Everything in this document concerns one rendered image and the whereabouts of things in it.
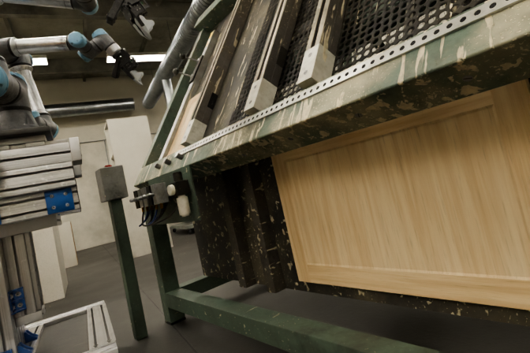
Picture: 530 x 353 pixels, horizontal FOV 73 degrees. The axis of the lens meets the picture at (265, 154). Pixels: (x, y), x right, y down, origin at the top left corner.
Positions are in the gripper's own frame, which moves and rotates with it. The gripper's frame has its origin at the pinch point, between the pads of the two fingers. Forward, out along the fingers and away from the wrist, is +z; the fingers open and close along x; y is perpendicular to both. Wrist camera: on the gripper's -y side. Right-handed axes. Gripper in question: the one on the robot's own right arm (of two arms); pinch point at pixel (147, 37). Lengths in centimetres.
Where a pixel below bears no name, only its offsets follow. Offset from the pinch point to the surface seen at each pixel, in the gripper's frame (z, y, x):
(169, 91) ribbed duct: -66, 223, 593
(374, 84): 56, 2, -79
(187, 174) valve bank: 52, -17, 16
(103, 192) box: 36, -43, 73
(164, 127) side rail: 26, 9, 85
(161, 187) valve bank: 51, -27, 28
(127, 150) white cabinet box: -2, 47, 423
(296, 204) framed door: 86, 0, -15
